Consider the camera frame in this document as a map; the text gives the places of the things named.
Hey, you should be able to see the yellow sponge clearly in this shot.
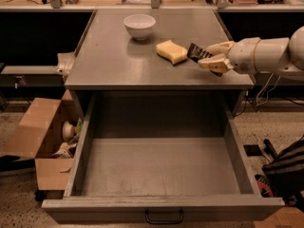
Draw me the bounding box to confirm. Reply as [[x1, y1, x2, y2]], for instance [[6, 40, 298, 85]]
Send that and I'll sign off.
[[156, 40, 187, 65]]

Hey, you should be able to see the grey cabinet counter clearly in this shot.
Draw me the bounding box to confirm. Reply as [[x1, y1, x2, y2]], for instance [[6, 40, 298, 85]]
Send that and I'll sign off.
[[66, 8, 253, 90]]

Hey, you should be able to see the black drawer handle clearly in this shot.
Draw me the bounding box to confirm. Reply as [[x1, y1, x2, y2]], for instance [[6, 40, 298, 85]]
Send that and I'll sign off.
[[144, 210, 183, 225]]

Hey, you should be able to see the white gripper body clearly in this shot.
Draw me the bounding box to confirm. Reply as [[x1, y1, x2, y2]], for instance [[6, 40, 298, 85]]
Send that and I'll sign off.
[[228, 37, 260, 74]]

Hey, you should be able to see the white ceramic bowl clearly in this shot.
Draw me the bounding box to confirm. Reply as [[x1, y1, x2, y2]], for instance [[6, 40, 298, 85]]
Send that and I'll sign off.
[[123, 14, 156, 40]]

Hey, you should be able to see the black rxbar chocolate wrapper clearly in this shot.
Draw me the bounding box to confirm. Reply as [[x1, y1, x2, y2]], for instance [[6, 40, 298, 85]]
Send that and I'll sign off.
[[187, 44, 212, 63]]

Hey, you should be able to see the grey open drawer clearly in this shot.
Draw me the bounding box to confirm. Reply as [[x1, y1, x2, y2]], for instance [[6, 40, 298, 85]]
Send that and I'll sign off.
[[43, 91, 283, 223]]

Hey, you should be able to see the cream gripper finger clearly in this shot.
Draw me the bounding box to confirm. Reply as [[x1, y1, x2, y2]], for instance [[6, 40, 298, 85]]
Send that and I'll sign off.
[[206, 41, 235, 55], [198, 54, 234, 73]]

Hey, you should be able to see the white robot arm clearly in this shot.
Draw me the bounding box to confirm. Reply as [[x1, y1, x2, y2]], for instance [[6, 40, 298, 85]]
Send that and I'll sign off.
[[198, 27, 304, 81]]

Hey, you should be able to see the open cardboard box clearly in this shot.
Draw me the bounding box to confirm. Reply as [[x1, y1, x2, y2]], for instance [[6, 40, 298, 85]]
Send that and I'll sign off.
[[3, 90, 79, 191]]

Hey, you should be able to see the black striped bag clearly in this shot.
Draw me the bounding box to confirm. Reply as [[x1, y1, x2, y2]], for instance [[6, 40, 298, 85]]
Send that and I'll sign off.
[[262, 140, 304, 197]]

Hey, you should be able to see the cardboard piece on floor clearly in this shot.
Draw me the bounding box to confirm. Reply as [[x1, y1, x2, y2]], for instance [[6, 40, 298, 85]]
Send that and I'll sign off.
[[254, 207, 304, 228]]

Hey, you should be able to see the white round object in box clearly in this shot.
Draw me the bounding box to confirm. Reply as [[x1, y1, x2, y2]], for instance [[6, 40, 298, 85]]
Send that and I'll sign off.
[[62, 122, 75, 142]]

